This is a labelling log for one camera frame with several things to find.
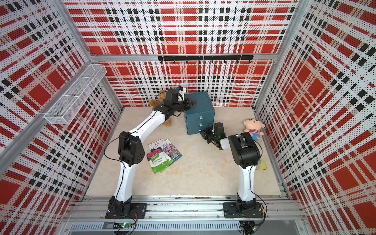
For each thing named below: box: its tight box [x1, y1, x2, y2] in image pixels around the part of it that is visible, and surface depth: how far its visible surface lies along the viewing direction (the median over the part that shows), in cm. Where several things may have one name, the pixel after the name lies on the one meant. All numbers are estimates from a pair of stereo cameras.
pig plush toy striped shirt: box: [243, 117, 265, 141], surface depth 103 cm
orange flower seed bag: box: [146, 138, 165, 155], surface depth 100 cm
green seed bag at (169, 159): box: [157, 149, 174, 174], surface depth 93 cm
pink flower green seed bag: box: [146, 148, 168, 174], surface depth 92 cm
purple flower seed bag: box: [162, 139, 183, 166], surface depth 97 cm
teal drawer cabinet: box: [184, 91, 216, 136], surface depth 94 cm
